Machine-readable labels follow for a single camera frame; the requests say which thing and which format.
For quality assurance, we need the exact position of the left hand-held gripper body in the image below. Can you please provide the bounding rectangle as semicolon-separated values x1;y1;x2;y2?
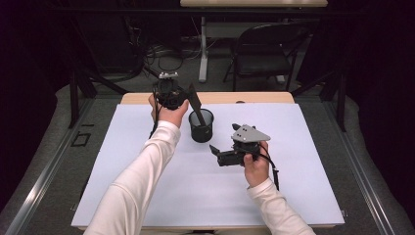
153;71;190;111

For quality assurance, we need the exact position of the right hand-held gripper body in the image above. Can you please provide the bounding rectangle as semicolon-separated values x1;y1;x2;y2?
229;123;272;166

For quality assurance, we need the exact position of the dark brown comb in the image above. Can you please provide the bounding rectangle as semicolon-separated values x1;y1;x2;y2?
186;82;208;127

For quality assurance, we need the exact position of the black mesh pen holder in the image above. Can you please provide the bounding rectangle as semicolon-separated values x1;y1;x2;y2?
188;108;215;144

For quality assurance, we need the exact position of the person's left hand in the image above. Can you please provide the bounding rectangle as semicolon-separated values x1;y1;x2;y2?
148;94;190;129

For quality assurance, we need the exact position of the person's right hand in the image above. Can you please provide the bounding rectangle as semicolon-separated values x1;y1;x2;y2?
243;142;271;189

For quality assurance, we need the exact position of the white table sheet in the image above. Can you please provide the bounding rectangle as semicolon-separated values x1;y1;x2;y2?
70;102;346;228

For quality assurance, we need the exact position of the black folding chair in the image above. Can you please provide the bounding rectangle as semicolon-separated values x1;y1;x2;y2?
222;23;309;92

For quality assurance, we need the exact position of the black metal stand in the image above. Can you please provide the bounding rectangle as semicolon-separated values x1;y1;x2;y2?
67;19;130;129
290;70;347;133

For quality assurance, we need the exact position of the desk with white legs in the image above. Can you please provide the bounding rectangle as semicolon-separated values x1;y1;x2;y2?
179;0;329;83

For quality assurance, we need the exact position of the left hand-held gripper cable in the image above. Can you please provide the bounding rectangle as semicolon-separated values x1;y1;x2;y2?
149;83;161;140

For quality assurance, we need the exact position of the hand-held gripper cable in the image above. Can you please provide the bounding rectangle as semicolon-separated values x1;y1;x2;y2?
149;83;161;140
258;143;281;192

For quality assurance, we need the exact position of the bundle of floor cables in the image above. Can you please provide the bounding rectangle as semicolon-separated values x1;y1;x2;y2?
143;42;185;72

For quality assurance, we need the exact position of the right hand-held gripper cable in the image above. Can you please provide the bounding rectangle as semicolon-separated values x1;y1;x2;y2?
258;143;281;192

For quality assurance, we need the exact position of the metal floor rail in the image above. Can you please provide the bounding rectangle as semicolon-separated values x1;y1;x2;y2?
327;97;397;235
4;97;96;235

